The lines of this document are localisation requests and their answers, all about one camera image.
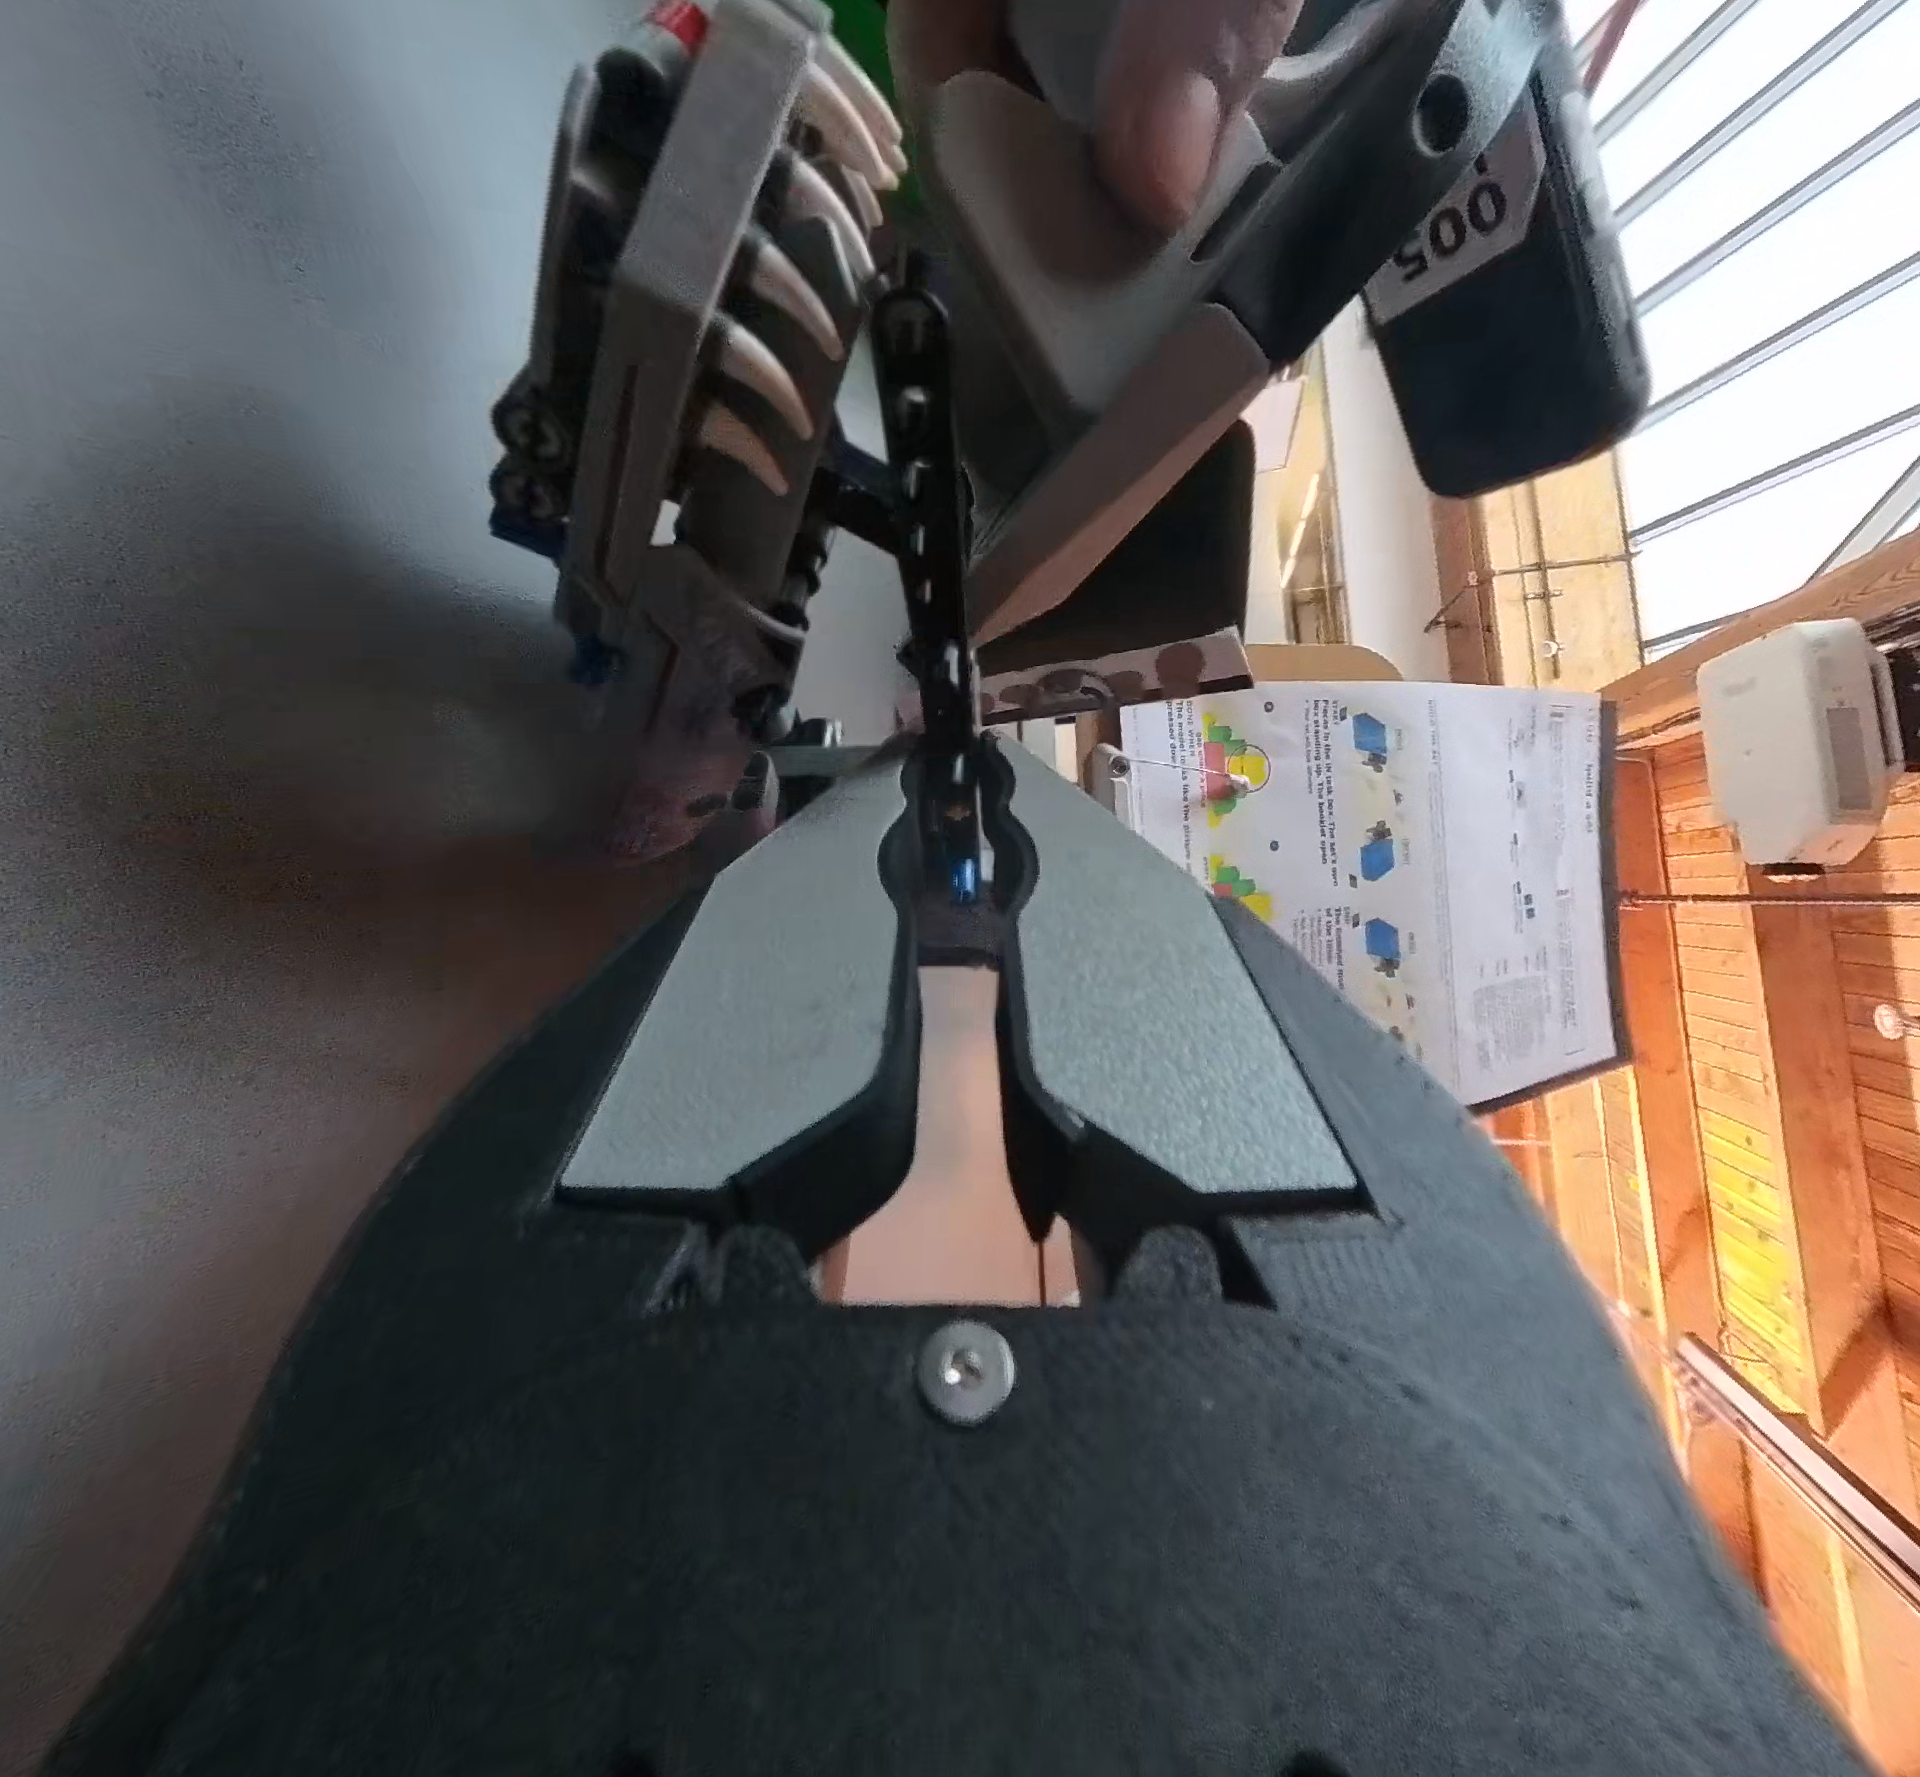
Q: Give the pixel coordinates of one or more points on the printed instruction sheet stand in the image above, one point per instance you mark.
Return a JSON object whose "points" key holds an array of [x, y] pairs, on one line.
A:
{"points": [[1440, 876]]}

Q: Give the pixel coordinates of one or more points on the white wall-mounted box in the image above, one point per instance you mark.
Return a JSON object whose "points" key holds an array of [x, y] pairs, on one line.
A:
{"points": [[1786, 742]]}

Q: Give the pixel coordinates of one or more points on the skylight window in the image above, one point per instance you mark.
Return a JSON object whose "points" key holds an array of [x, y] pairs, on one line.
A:
{"points": [[1771, 231]]}

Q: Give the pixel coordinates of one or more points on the open cardboard box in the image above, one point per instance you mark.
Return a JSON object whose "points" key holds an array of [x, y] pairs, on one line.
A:
{"points": [[1155, 546]]}

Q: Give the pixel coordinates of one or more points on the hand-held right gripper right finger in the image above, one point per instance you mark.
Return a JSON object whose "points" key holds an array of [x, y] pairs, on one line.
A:
{"points": [[1186, 1042]]}

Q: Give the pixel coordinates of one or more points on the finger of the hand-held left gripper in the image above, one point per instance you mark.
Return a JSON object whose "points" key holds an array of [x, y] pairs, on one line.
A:
{"points": [[1125, 472]]}

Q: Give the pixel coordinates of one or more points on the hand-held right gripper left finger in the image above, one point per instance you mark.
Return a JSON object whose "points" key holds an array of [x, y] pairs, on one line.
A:
{"points": [[735, 1042]]}

